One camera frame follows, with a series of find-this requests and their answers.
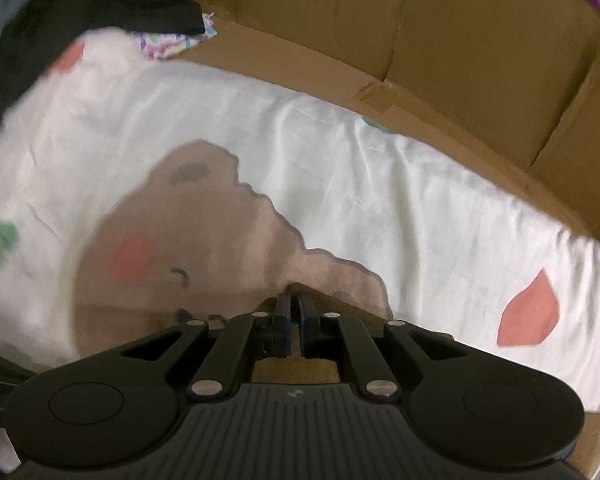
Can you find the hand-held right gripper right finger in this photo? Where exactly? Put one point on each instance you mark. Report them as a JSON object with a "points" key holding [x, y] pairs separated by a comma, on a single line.
{"points": [[305, 332]]}

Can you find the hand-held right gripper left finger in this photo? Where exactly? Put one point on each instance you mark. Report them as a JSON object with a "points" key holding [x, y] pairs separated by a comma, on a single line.
{"points": [[282, 330]]}

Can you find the white bear print blanket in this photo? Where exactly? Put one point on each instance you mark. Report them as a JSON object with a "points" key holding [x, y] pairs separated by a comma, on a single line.
{"points": [[330, 160]]}

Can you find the black garment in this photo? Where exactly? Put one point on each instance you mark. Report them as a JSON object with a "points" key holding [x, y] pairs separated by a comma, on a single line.
{"points": [[80, 10]]}

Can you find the colourful patterned sheet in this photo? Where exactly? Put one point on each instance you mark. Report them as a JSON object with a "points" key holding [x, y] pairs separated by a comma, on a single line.
{"points": [[170, 42]]}

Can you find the flattened cardboard box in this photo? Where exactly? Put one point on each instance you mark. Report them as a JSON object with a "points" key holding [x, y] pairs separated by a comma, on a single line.
{"points": [[455, 35]]}

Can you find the brown printed t-shirt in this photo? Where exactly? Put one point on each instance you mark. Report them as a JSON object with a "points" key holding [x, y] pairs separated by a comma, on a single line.
{"points": [[330, 305]]}

